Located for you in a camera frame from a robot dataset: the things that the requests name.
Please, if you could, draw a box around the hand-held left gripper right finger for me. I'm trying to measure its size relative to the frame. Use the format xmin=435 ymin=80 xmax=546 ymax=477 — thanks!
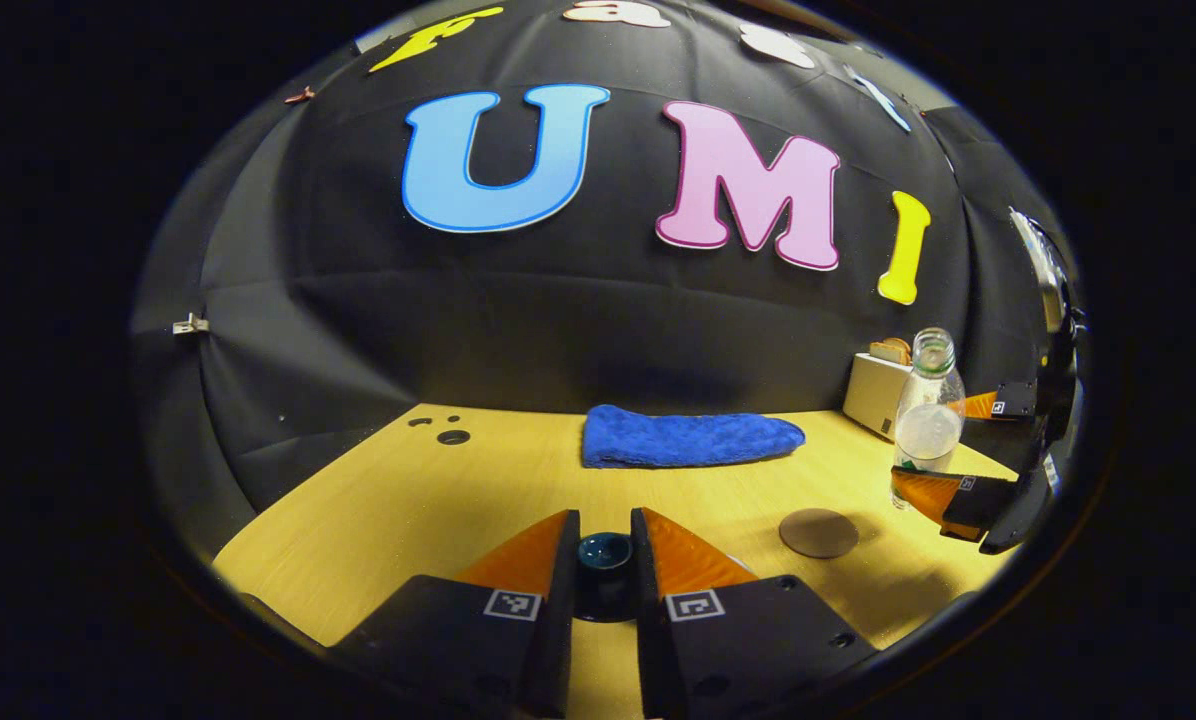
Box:
xmin=629 ymin=507 xmax=878 ymax=720

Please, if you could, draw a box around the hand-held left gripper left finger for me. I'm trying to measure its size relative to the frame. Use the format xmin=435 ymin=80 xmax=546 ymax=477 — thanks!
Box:
xmin=326 ymin=509 xmax=582 ymax=720

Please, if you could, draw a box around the dark teal teacup lid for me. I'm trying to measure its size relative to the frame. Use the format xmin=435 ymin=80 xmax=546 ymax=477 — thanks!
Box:
xmin=575 ymin=531 xmax=639 ymax=623

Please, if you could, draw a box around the clear plastic water bottle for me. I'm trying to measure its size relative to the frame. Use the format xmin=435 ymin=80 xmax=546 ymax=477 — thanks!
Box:
xmin=891 ymin=328 xmax=967 ymax=511

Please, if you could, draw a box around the round brown coaster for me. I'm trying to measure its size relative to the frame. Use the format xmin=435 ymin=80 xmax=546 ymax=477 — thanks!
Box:
xmin=779 ymin=508 xmax=860 ymax=559

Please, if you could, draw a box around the white toaster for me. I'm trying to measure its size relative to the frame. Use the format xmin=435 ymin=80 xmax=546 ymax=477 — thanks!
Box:
xmin=843 ymin=350 xmax=914 ymax=441

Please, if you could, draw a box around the blue towel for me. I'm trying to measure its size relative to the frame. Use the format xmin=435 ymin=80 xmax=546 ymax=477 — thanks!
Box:
xmin=582 ymin=404 xmax=807 ymax=470

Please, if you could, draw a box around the black backdrop cloth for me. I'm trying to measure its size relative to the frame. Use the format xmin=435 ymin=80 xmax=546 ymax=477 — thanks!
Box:
xmin=128 ymin=0 xmax=1084 ymax=561

